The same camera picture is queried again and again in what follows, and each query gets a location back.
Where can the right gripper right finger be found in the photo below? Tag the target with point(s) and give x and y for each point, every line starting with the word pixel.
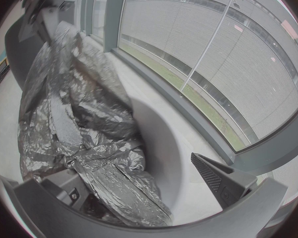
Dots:
pixel 213 175

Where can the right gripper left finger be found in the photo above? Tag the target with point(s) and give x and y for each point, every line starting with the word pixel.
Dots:
pixel 73 194

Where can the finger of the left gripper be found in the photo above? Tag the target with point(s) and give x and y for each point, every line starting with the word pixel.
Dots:
pixel 29 25
pixel 46 23

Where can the black plastic bag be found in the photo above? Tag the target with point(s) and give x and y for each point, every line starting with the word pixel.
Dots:
pixel 106 118

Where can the dark grey round chair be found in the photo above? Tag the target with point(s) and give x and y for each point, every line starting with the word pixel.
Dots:
pixel 16 58

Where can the window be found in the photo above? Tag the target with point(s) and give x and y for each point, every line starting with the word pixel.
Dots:
pixel 213 46

